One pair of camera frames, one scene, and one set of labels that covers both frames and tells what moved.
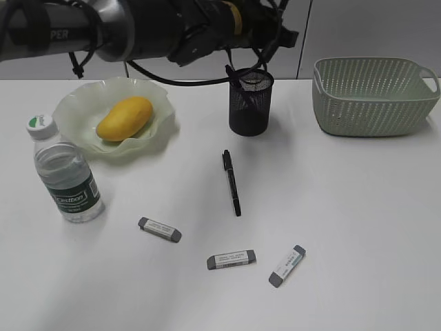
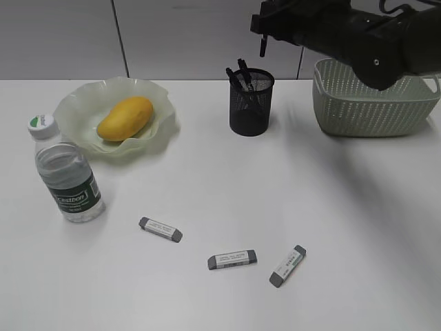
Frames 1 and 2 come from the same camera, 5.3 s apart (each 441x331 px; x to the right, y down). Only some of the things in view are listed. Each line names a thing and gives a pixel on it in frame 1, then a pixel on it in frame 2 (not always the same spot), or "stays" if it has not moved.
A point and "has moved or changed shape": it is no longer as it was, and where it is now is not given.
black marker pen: x=231 y=182 has moved or changed shape
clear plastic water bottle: x=66 y=170 stays
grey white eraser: x=160 y=229 stays
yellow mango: x=125 y=119 stays
